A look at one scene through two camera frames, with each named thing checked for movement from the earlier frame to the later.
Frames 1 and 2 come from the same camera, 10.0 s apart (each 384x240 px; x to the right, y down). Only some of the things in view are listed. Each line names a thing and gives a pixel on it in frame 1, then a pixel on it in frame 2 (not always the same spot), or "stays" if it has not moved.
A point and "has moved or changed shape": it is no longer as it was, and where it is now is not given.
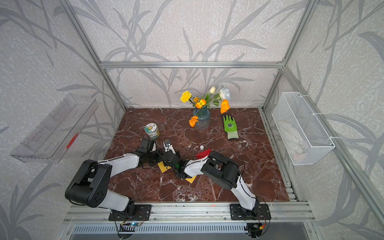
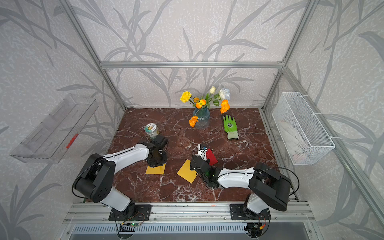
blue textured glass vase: x=203 y=116 stays
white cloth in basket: x=294 y=143 stays
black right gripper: x=177 y=154 to x=194 y=157
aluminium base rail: x=78 y=213 stays
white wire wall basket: x=303 y=133 stays
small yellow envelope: x=162 y=167 has moved or changed shape
